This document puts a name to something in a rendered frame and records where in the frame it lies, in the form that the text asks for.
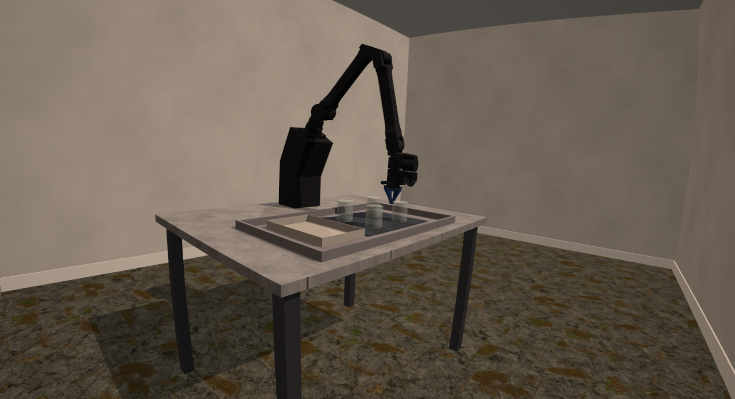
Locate beige shallow tray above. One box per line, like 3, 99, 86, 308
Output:
266, 215, 365, 247

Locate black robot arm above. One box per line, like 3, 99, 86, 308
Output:
298, 44, 419, 187

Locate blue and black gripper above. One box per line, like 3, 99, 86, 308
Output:
381, 169, 405, 204

